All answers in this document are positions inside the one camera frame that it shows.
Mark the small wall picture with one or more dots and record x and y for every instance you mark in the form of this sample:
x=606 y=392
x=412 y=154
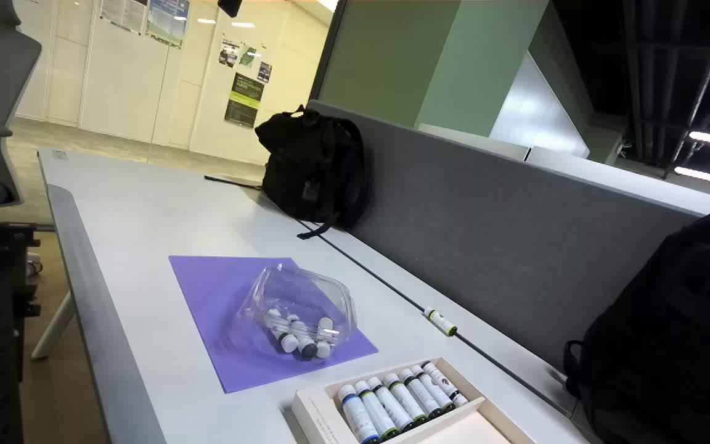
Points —
x=227 y=56
x=264 y=73
x=248 y=57

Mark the green black wall poster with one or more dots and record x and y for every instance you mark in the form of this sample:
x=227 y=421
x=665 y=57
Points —
x=244 y=101

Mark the wooden tray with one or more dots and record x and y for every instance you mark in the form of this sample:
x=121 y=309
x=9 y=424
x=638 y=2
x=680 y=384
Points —
x=314 y=415

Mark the white paint tube blue cap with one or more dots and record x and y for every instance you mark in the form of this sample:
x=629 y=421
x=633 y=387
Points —
x=357 y=415

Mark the pale wall poster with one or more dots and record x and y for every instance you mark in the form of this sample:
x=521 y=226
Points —
x=121 y=13
x=166 y=22

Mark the white paint tube green cap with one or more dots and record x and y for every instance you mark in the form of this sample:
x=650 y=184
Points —
x=373 y=408

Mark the green pillar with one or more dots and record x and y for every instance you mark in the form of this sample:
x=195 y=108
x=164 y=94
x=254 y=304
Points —
x=421 y=57

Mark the white table leg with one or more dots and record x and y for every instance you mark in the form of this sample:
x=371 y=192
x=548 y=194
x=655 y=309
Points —
x=53 y=327

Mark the grey divider panel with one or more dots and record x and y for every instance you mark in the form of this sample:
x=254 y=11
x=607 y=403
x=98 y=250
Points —
x=493 y=231

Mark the clear plastic bag with bottles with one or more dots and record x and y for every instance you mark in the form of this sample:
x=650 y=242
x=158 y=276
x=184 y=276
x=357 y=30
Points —
x=296 y=287

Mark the purple mat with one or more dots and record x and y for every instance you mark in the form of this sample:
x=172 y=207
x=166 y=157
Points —
x=208 y=304

